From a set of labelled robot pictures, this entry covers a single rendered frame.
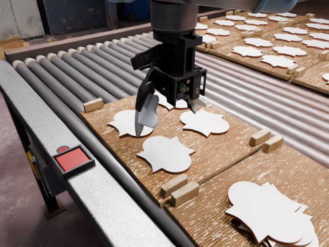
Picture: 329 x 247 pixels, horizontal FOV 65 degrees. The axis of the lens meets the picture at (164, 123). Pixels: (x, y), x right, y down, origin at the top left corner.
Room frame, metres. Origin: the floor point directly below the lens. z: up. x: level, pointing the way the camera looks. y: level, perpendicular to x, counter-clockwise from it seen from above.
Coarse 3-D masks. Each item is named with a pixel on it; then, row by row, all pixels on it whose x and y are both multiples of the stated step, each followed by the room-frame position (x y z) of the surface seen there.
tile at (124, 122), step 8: (120, 112) 0.64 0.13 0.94; (128, 112) 0.64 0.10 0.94; (120, 120) 0.60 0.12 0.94; (128, 120) 0.60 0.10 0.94; (120, 128) 0.56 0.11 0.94; (128, 128) 0.56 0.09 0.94; (144, 128) 0.56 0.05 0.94; (152, 128) 0.56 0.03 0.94; (120, 136) 0.53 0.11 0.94; (136, 136) 0.53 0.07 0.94; (144, 136) 0.53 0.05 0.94
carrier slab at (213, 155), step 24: (96, 120) 0.61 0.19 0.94; (168, 120) 0.61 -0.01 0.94; (240, 120) 0.61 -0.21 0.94; (120, 144) 0.50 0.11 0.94; (192, 144) 0.50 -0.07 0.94; (216, 144) 0.50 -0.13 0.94; (240, 144) 0.50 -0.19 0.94; (144, 168) 0.42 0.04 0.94; (192, 168) 0.42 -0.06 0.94; (216, 168) 0.42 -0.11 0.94
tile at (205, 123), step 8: (192, 112) 0.64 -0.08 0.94; (200, 112) 0.64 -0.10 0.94; (208, 112) 0.64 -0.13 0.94; (184, 120) 0.60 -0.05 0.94; (192, 120) 0.60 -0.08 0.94; (200, 120) 0.60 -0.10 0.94; (208, 120) 0.60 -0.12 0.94; (216, 120) 0.60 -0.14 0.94; (224, 120) 0.60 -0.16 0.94; (184, 128) 0.56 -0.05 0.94; (192, 128) 0.56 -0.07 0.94; (200, 128) 0.56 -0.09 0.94; (208, 128) 0.56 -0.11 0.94; (216, 128) 0.56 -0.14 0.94; (224, 128) 0.56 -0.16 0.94; (208, 136) 0.53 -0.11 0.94
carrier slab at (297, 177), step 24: (240, 168) 0.42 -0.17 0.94; (264, 168) 0.42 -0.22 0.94; (288, 168) 0.42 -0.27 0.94; (312, 168) 0.42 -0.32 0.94; (216, 192) 0.35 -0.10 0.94; (288, 192) 0.35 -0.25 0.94; (312, 192) 0.35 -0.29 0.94; (192, 216) 0.29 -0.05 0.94; (216, 216) 0.29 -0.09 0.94; (312, 216) 0.29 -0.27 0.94; (192, 240) 0.25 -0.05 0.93; (216, 240) 0.25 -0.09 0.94; (240, 240) 0.25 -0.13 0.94
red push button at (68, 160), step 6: (72, 150) 0.49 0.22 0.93; (78, 150) 0.49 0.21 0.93; (60, 156) 0.46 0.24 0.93; (66, 156) 0.46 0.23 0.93; (72, 156) 0.46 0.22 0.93; (78, 156) 0.46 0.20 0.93; (84, 156) 0.46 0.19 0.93; (60, 162) 0.44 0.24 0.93; (66, 162) 0.44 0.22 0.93; (72, 162) 0.44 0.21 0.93; (78, 162) 0.44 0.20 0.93; (84, 162) 0.44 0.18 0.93; (66, 168) 0.43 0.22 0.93
